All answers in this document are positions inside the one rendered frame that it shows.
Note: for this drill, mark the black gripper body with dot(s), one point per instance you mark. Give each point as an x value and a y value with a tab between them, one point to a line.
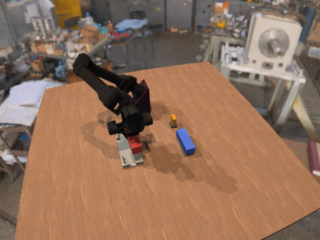
114	128

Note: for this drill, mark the red rectangular block with two sockets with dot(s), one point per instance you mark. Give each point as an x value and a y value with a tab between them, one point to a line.
135	144

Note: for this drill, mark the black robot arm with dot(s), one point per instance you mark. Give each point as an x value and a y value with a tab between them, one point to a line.
109	95

